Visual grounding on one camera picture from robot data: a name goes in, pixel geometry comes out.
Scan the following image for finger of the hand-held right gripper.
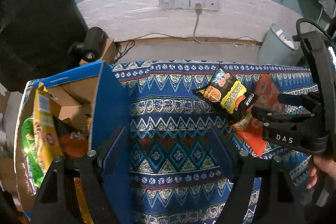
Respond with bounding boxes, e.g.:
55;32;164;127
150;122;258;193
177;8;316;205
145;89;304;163
278;92;321;115
251;105;317;126

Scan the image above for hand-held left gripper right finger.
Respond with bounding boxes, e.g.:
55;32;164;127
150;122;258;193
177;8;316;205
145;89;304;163
212;126;308;224

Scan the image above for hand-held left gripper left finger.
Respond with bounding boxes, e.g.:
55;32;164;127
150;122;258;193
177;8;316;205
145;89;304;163
33;123;127;224

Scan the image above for orange tiger print snack bag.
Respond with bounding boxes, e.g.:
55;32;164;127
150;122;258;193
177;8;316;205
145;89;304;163
58;134;90;159

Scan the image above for red snack packet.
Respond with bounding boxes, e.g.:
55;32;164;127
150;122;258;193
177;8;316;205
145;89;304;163
230;73;290;158

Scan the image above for orange yellow striped snack packet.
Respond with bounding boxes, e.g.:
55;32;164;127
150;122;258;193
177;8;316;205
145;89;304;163
74;176;93;224

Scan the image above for black chips bag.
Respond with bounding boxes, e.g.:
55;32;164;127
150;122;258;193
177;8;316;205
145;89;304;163
52;114;88;141

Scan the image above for black yellow label snack packet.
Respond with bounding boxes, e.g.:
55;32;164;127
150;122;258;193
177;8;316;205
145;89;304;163
192;62;254;125

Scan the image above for green snack packet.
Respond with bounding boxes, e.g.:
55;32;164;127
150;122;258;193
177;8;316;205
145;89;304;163
21;117;46;188

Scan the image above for blue cardboard box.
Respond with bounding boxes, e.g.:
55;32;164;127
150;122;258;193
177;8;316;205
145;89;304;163
14;60;132;224

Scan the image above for person's right hand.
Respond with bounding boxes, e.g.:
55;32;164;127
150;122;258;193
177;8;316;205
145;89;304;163
307;153;336;189

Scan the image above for pale blue trash bin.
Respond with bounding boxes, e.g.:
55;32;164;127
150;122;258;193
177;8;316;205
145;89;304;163
256;23;300;66

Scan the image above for blue patterned tablecloth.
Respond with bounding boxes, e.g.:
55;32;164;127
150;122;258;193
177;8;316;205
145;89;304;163
101;60;320;224

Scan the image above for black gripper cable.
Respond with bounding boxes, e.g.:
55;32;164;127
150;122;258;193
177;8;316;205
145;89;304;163
296;18;336;63

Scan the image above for grey power cable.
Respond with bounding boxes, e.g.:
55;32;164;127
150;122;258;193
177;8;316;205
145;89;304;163
192;13;203;43

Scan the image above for thin black cable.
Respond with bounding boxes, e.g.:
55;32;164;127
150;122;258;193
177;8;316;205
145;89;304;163
115;33;196;61

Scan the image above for black camera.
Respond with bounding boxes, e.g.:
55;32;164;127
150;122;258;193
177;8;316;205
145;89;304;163
67;26;110;63

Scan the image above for white wall socket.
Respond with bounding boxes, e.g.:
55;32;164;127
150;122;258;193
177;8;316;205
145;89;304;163
190;0;206;10
205;0;219;11
174;0;191;9
158;0;175;10

